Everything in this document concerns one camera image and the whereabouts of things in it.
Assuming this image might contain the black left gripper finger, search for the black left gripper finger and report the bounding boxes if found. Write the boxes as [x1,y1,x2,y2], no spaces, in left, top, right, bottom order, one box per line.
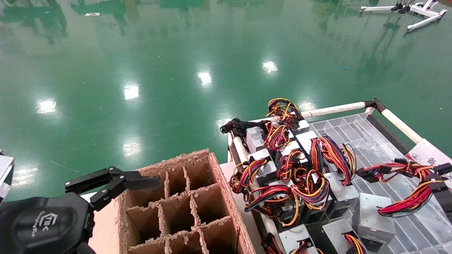
[65,167,162,211]

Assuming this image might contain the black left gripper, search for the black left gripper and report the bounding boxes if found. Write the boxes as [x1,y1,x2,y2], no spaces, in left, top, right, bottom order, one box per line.
[0,193,96,254]

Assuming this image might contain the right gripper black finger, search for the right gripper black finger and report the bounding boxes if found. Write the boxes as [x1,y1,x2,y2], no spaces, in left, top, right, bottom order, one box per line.
[439,189,452,214]

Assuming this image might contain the silver power supply coloured wires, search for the silver power supply coloured wires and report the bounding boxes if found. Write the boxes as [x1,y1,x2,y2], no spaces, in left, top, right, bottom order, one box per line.
[352,158,452,244]
[230,148,278,194]
[276,140,308,182]
[245,184,306,231]
[262,224,320,254]
[296,131,358,186]
[246,123,291,153]
[266,98,311,136]
[320,218,369,254]
[291,169,359,217]

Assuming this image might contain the white red label sign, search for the white red label sign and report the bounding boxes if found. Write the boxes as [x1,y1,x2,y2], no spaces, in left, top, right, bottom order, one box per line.
[406,138,452,177]

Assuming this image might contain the brown cardboard divider box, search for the brown cardboard divider box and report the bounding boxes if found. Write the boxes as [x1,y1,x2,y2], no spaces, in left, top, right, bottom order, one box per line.
[118,148,256,254]

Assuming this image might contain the white grey boxy part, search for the white grey boxy part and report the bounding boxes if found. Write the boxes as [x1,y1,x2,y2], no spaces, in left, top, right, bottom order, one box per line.
[0,150,16,203]

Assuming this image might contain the clear plastic grid tray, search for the clear plastic grid tray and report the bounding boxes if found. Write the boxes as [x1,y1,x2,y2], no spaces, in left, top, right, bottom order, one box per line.
[311,113,452,254]

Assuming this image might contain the white stand legs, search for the white stand legs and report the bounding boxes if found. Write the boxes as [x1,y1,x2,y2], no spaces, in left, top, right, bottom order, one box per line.
[360,0,449,33]

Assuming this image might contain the black cable bundle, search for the black cable bundle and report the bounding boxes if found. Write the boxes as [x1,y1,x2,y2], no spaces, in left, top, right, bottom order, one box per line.
[220,118,270,138]

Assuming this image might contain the pile of wired power supplies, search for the pile of wired power supplies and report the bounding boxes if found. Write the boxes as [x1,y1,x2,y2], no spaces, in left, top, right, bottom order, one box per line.
[228,98,424,254]

